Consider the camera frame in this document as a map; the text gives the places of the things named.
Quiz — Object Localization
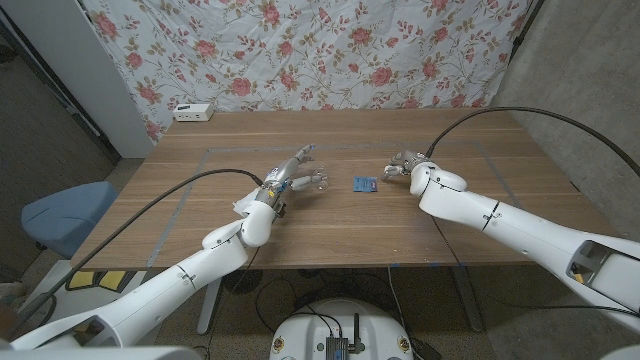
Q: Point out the white wall panel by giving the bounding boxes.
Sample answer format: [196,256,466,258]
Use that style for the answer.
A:
[0,0,156,160]

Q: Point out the blue sugar packet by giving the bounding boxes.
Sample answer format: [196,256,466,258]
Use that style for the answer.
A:
[352,175,379,193]

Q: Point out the black backdrop stand pole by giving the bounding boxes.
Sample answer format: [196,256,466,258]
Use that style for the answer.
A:
[508,0,546,64]

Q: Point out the black looped floor cable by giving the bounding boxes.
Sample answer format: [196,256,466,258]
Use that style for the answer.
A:
[254,275,301,334]

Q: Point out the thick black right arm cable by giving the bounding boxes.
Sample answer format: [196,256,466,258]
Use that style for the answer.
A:
[424,106,640,179]

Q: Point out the white power strip box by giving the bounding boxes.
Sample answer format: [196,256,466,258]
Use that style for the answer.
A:
[172,102,215,123]

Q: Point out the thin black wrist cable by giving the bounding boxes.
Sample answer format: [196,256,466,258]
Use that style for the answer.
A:
[430,215,640,319]
[204,246,262,360]

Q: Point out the thin black left wrist cable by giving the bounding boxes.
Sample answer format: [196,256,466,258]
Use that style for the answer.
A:
[204,246,262,360]

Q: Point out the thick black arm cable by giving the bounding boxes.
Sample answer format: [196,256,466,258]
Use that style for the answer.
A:
[424,106,640,179]
[7,168,265,339]

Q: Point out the black straight floor cable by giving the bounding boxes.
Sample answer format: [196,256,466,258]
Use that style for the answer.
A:
[387,266,419,346]

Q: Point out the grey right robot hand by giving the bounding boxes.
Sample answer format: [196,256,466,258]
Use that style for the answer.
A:
[381,149,431,182]

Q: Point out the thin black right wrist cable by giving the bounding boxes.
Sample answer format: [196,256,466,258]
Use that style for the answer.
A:
[430,215,640,319]

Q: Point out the blue padded chair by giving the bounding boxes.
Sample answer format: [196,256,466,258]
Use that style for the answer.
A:
[20,180,120,260]

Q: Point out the floral backdrop cloth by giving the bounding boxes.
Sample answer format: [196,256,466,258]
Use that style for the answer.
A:
[79,0,531,144]

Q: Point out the yellow and black floor mat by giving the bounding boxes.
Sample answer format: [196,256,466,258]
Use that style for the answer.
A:
[64,269,146,292]

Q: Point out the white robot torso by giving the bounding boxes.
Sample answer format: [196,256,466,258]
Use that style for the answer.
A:
[269,298,415,360]

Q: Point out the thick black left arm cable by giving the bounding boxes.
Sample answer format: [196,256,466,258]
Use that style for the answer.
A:
[7,168,265,339]

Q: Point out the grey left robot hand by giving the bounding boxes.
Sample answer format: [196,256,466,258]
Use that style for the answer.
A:
[254,143,329,211]

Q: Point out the grey table leg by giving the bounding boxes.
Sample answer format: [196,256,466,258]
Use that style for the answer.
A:
[449,264,485,334]

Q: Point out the white table leg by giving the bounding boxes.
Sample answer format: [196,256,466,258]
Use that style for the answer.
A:
[196,277,224,336]

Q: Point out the black computer box with antenna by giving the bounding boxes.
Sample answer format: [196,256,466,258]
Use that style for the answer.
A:
[326,313,365,360]

